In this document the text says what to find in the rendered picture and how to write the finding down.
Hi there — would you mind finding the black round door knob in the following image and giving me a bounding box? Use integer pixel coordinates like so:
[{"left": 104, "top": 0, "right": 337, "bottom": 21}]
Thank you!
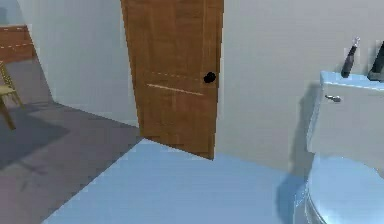
[{"left": 203, "top": 71, "right": 217, "bottom": 84}]

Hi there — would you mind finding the brown wooden room door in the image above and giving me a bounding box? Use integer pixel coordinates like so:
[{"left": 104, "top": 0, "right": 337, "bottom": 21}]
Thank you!
[{"left": 120, "top": 0, "right": 225, "bottom": 161}]

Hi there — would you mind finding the white toilet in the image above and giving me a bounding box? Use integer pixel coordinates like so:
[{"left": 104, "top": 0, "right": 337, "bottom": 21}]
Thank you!
[{"left": 293, "top": 70, "right": 384, "bottom": 224}]

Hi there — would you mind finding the dark slim bottle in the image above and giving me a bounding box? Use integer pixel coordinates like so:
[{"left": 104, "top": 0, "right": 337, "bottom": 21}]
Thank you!
[{"left": 340, "top": 36, "right": 362, "bottom": 79}]

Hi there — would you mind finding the yellow wooden chair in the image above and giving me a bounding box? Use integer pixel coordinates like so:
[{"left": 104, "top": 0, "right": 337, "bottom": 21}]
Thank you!
[{"left": 0, "top": 60, "right": 25, "bottom": 131}]

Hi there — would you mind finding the brown wooden cupboard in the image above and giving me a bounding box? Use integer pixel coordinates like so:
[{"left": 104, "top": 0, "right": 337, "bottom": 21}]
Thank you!
[{"left": 0, "top": 24, "right": 37, "bottom": 65}]

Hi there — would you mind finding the dark spray bottle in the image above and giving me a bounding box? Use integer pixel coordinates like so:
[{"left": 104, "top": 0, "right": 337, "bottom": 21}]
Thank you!
[{"left": 366, "top": 40, "right": 384, "bottom": 82}]

